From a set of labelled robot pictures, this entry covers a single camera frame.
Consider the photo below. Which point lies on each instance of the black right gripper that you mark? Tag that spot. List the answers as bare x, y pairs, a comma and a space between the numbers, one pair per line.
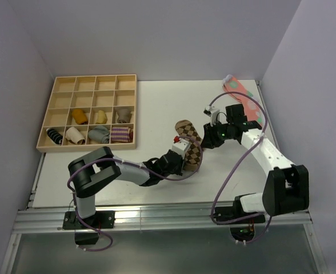
210, 140

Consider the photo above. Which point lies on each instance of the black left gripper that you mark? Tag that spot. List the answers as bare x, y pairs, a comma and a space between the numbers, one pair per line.
179, 171

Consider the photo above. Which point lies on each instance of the brown argyle sock pair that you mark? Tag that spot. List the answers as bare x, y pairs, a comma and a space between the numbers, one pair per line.
193, 156

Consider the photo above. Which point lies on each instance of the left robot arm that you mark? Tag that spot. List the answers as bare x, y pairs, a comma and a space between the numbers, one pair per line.
94, 171

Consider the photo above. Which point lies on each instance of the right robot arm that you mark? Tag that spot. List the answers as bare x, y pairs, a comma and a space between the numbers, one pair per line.
287, 185

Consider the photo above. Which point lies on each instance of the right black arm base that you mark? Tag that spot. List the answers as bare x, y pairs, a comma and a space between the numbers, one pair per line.
237, 216

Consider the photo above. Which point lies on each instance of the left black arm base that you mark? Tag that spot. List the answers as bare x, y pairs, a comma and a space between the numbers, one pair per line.
100, 220

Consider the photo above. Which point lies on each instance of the pink patterned sock pair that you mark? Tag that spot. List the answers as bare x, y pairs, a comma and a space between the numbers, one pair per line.
252, 111

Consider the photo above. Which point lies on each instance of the purple striped rolled sock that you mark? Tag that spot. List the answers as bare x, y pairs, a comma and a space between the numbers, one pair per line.
121, 135

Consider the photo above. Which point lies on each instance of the grey beige rolled sock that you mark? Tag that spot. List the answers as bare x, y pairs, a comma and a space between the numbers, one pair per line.
123, 115

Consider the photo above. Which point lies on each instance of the grey blue rolled sock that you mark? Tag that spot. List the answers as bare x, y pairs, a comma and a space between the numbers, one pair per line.
99, 134

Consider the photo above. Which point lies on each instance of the pale yellow rolled sock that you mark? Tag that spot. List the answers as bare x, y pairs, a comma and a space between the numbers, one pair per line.
101, 117

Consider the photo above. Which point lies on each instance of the wooden compartment tray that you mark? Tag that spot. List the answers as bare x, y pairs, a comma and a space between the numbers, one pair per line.
90, 93

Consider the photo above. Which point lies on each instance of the cream rolled sock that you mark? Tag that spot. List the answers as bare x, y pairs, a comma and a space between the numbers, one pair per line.
73, 135

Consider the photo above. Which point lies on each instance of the mustard rolled sock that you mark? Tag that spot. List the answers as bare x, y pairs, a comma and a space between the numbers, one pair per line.
79, 116

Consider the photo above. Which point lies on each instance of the black white striped rolled sock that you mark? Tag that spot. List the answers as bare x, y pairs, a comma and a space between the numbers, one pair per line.
55, 135

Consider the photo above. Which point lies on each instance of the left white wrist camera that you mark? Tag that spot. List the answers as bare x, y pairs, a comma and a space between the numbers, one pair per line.
180, 146

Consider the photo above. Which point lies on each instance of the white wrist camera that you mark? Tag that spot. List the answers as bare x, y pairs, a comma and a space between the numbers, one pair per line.
213, 113
180, 146

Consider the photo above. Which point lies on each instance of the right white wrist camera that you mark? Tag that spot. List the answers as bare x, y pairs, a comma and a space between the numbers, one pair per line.
213, 113

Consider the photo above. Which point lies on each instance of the black box under rail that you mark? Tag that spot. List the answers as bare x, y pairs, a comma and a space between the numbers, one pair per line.
86, 238

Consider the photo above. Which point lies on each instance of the aluminium rail frame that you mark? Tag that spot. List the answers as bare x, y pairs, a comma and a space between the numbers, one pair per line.
163, 230

